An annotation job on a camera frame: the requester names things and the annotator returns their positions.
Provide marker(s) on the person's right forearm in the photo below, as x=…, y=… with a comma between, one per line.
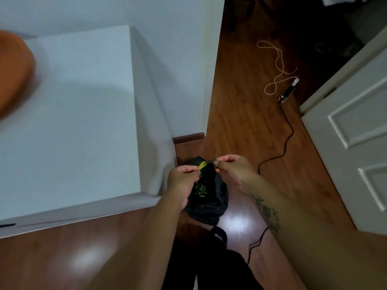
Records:
x=305, y=238

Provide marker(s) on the black and white power adapter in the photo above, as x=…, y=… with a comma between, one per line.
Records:
x=288, y=89

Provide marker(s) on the orange round object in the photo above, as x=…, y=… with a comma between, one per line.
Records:
x=13, y=69

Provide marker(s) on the white panelled door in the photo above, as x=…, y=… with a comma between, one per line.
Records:
x=353, y=141

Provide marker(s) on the person's black trousers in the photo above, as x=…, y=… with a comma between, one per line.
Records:
x=211, y=268

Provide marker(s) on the person's left hand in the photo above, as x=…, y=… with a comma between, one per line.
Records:
x=180, y=184

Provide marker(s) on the person's left forearm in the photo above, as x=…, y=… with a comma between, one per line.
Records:
x=142, y=247

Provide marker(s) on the white cabinet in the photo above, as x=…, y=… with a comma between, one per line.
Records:
x=75, y=123

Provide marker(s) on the black slipper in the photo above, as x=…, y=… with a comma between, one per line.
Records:
x=218, y=234

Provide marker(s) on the black plastic bag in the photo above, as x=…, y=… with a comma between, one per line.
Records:
x=211, y=202

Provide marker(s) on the person's left fingers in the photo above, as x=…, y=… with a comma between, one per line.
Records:
x=189, y=169

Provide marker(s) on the person's right hand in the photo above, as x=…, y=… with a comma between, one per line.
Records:
x=238, y=172

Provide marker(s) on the person's right fingers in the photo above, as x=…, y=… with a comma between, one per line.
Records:
x=225, y=162

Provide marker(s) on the brown wooden baseboard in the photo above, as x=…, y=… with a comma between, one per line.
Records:
x=188, y=138

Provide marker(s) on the green leafy scraps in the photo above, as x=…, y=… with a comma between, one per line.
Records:
x=200, y=188

